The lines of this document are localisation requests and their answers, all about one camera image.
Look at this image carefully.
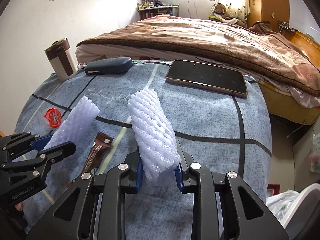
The wooden headboard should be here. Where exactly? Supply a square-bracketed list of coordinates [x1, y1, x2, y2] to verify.
[280, 28, 320, 67]

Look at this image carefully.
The green patterned plastic bag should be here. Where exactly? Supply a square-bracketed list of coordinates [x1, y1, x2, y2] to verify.
[309, 133, 320, 173]

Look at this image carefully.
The brown coffee sachet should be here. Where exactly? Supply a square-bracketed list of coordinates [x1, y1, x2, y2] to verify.
[66, 132, 113, 188]

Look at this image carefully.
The brown blanket bed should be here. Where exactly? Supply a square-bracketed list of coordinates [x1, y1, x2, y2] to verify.
[75, 15, 319, 125]

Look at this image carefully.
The black smartphone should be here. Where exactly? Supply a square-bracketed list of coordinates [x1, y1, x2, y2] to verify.
[166, 60, 248, 98]

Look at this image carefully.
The left hand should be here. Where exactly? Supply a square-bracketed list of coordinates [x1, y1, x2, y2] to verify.
[15, 202, 23, 211]

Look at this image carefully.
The wooden wardrobe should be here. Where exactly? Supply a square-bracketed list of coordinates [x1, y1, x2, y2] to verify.
[247, 0, 290, 33]

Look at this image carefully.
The white round trash bin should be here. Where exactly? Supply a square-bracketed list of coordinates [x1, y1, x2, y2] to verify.
[281, 183, 319, 239]

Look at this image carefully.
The cluttered wall shelf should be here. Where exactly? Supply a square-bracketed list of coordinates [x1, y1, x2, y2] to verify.
[137, 0, 179, 21]

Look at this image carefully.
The white foam fruit net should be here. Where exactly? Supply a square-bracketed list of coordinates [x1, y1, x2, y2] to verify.
[43, 96, 100, 150]

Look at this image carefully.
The blue checked table cloth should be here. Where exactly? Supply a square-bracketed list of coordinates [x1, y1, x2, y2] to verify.
[13, 60, 273, 240]

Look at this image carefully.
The white brown travel mug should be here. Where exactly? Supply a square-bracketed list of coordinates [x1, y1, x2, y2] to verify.
[44, 37, 78, 82]

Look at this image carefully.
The red foil lid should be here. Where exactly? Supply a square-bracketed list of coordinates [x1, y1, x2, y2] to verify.
[44, 107, 61, 128]

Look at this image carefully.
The teddy bear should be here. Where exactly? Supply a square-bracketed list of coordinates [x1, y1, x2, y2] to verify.
[214, 3, 231, 20]

